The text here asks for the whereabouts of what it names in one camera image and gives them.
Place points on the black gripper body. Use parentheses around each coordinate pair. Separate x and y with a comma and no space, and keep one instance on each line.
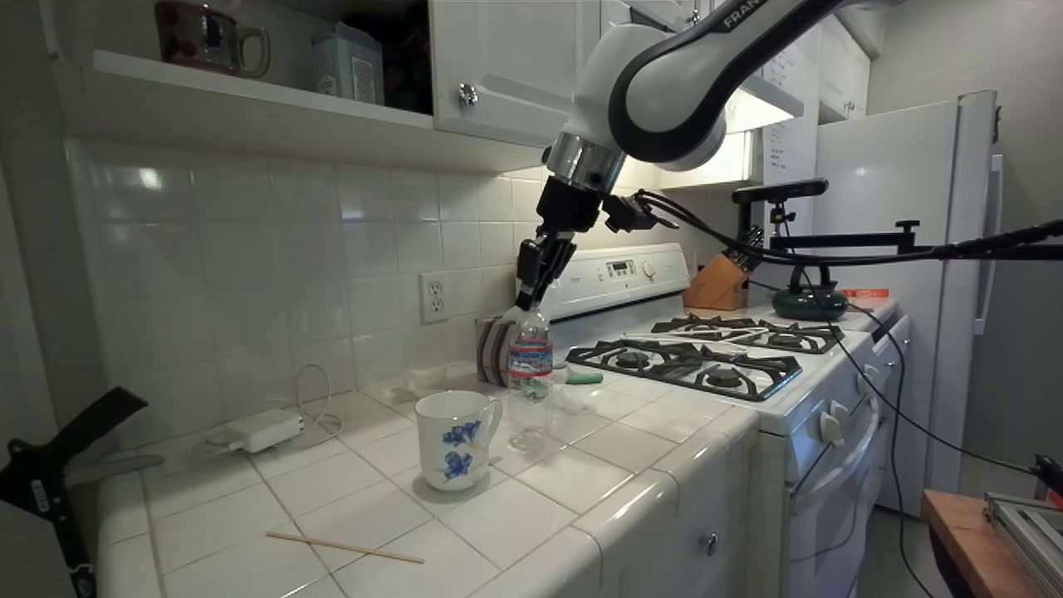
(568,217)

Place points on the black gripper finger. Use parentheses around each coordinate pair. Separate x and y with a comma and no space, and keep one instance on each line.
(529,269)
(554,268)

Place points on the clear plastic water bottle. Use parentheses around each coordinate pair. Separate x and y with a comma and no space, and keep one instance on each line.
(529,352)

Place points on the white cabinet door with knob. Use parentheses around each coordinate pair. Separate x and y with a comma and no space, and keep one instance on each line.
(499,68)

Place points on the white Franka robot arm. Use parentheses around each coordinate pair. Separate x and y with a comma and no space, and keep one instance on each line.
(665,100)

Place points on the white cabinet above hood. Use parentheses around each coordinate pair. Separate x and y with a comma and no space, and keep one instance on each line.
(842,68)

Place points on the striped oven mitt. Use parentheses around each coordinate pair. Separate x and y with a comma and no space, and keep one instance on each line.
(492,352)

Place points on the green and white cloth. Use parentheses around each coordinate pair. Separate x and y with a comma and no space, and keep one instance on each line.
(581,376)

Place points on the wooden knife block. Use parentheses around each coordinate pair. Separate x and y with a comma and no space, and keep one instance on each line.
(715,285)

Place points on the black stove grate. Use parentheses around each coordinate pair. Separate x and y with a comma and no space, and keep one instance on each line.
(765,333)
(709,368)

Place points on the white mug blue flowers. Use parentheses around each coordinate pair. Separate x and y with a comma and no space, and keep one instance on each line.
(453,441)

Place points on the black kettle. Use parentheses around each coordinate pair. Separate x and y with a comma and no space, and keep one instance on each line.
(810,299)

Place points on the clear plastic container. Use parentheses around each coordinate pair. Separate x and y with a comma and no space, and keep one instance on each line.
(349,68)

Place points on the white power adapter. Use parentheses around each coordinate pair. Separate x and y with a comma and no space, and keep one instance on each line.
(266,429)

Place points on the red pot holder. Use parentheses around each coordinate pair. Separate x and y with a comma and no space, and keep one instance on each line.
(867,299)

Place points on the wooden chopstick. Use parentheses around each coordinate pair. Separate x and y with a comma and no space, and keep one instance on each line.
(344,546)

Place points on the white gas stove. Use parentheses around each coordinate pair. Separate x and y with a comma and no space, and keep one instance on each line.
(819,485)

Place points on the white refrigerator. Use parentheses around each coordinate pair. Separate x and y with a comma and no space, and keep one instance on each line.
(932,178)

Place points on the brown mug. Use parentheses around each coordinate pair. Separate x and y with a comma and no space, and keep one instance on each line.
(204,36)

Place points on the wooden table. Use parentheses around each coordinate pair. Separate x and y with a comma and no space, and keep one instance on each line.
(965,553)

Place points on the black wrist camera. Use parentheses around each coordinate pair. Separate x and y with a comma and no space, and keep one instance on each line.
(633,210)

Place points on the white wall outlet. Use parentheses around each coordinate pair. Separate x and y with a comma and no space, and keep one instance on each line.
(434,298)

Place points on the black camera boom stand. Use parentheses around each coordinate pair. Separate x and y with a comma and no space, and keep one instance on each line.
(842,240)

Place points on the white wall cabinet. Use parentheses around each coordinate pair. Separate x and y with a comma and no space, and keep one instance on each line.
(219,111)

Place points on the black camera clamp mount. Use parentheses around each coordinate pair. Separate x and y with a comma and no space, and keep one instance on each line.
(44,475)

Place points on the metal frame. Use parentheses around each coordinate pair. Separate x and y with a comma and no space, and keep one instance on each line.
(1030,532)

